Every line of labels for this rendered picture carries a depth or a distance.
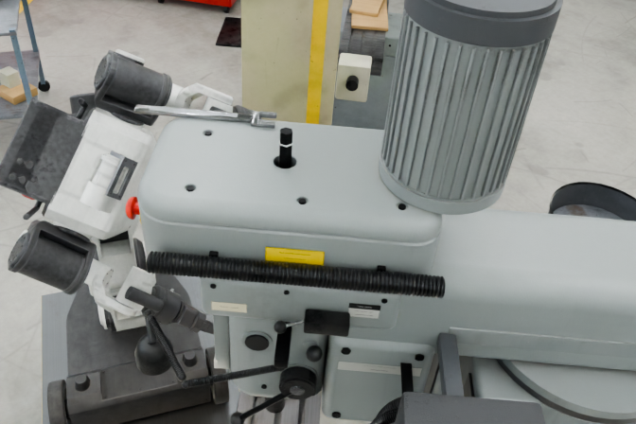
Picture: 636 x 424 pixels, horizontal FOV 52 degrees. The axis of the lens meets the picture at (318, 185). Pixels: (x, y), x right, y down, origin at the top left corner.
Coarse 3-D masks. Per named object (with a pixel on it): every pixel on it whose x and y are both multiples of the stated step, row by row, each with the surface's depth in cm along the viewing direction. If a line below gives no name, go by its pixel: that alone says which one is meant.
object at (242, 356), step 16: (240, 320) 117; (256, 320) 116; (272, 320) 116; (240, 336) 120; (256, 336) 118; (272, 336) 118; (304, 336) 118; (320, 336) 118; (240, 352) 123; (256, 352) 122; (272, 352) 121; (304, 352) 121; (240, 368) 126; (320, 368) 125; (240, 384) 130; (256, 384) 128; (272, 384) 128; (320, 384) 129
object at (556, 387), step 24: (480, 360) 122; (504, 360) 120; (432, 384) 157; (480, 384) 118; (504, 384) 118; (528, 384) 116; (552, 384) 115; (576, 384) 115; (600, 384) 116; (624, 384) 116; (552, 408) 116; (576, 408) 113; (600, 408) 112; (624, 408) 112
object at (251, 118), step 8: (136, 112) 113; (144, 112) 113; (152, 112) 113; (160, 112) 113; (168, 112) 113; (176, 112) 113; (184, 112) 113; (192, 112) 113; (200, 112) 113; (208, 112) 113; (216, 112) 114; (224, 112) 114; (256, 112) 114; (264, 112) 115; (272, 112) 115; (232, 120) 113; (240, 120) 113; (248, 120) 113; (256, 120) 112; (272, 128) 112
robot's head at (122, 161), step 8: (112, 152) 135; (112, 160) 133; (120, 160) 133; (128, 160) 133; (120, 168) 133; (128, 176) 134; (112, 184) 132; (128, 184) 135; (112, 192) 133; (120, 192) 134; (120, 200) 135
